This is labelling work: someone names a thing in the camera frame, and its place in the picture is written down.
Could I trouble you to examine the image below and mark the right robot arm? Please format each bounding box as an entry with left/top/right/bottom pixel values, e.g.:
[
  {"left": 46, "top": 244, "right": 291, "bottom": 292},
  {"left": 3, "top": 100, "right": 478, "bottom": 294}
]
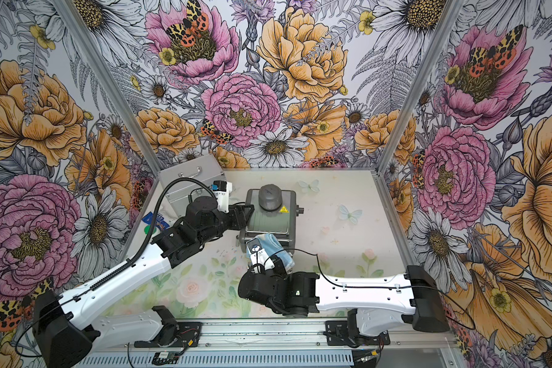
[{"left": 238, "top": 265, "right": 450, "bottom": 336}]

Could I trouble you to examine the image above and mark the blue patterned cleaning cloth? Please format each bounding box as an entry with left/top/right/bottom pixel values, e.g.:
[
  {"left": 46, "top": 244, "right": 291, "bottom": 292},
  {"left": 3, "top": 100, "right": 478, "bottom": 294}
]
[{"left": 245, "top": 233, "right": 294, "bottom": 275}]

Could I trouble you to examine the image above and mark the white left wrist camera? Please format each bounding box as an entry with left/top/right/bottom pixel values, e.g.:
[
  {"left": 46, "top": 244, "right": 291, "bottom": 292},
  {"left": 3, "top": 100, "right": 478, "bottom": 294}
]
[{"left": 211, "top": 180, "right": 233, "bottom": 213}]

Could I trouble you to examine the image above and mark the white vented cable duct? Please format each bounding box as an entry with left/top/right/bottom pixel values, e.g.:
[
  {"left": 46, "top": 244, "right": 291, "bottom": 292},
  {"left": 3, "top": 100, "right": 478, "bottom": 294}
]
[{"left": 77, "top": 350, "right": 354, "bottom": 367}]

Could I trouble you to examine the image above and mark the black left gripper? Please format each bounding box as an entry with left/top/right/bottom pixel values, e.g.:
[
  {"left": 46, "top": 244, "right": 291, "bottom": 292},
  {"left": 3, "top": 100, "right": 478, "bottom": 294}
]
[{"left": 198, "top": 205, "right": 255, "bottom": 245}]

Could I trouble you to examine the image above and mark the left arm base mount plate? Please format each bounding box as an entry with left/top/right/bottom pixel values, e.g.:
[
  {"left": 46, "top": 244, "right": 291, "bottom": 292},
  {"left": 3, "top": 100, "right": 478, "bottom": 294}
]
[{"left": 133, "top": 321, "right": 202, "bottom": 349}]

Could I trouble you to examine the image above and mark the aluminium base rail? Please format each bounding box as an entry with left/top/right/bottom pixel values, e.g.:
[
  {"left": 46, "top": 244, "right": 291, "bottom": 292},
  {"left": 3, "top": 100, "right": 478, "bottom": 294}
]
[{"left": 96, "top": 316, "right": 456, "bottom": 351}]

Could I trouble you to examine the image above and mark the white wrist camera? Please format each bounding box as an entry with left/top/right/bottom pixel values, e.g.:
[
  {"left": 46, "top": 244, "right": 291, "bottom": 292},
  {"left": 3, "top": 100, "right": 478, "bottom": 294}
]
[
  {"left": 248, "top": 245, "right": 269, "bottom": 274},
  {"left": 211, "top": 180, "right": 233, "bottom": 213}
]

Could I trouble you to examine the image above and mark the silver metal case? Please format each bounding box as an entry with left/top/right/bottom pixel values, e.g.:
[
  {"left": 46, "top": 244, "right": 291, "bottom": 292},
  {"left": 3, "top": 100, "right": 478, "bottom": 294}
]
[{"left": 158, "top": 153, "right": 228, "bottom": 217}]

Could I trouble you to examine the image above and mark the grey coffee machine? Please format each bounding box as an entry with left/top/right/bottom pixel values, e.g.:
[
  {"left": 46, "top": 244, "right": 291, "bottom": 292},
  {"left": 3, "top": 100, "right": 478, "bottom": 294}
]
[{"left": 239, "top": 184, "right": 305, "bottom": 252}]

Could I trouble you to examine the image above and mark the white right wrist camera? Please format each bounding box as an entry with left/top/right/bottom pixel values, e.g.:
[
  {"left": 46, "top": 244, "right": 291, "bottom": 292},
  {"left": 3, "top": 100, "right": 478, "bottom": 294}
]
[{"left": 248, "top": 245, "right": 269, "bottom": 274}]

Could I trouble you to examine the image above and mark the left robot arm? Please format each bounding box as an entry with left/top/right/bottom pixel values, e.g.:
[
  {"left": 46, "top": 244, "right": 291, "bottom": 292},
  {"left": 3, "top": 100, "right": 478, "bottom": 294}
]
[{"left": 32, "top": 179, "right": 255, "bottom": 367}]

